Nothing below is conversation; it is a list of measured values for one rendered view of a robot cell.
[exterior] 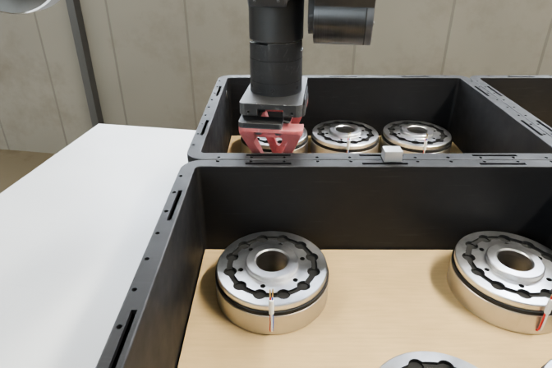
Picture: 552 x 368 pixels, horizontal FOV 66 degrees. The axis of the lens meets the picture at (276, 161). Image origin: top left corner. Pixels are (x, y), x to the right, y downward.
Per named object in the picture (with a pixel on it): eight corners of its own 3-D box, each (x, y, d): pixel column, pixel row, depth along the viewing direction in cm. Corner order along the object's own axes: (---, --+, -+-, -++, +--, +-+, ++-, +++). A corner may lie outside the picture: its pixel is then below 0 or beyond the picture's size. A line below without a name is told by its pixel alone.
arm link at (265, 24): (254, -26, 45) (241, -21, 40) (319, -24, 44) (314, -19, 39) (255, 41, 48) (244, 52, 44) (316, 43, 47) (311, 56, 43)
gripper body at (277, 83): (307, 91, 53) (309, 29, 49) (301, 122, 44) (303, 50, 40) (255, 89, 53) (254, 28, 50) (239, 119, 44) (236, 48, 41)
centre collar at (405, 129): (402, 139, 64) (403, 135, 63) (397, 126, 68) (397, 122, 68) (437, 140, 63) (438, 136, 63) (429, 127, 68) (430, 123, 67)
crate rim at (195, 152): (186, 180, 44) (183, 158, 43) (220, 89, 70) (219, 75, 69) (575, 180, 44) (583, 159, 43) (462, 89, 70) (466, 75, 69)
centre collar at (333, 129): (329, 139, 64) (329, 135, 63) (328, 126, 68) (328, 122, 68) (362, 140, 63) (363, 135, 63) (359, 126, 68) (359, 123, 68)
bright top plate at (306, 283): (209, 311, 35) (209, 305, 34) (223, 235, 44) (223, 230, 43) (333, 311, 35) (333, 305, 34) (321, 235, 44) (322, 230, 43)
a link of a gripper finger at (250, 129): (304, 162, 54) (307, 89, 49) (300, 191, 47) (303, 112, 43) (250, 158, 54) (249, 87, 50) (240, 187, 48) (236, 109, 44)
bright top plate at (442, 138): (388, 149, 62) (388, 144, 61) (379, 122, 71) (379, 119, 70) (459, 151, 61) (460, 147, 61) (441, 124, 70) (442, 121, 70)
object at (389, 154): (384, 163, 42) (384, 151, 41) (380, 156, 43) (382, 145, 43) (402, 163, 42) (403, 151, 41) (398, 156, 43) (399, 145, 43)
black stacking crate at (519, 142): (195, 252, 48) (186, 163, 43) (224, 142, 75) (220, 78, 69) (545, 253, 48) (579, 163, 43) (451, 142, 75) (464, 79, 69)
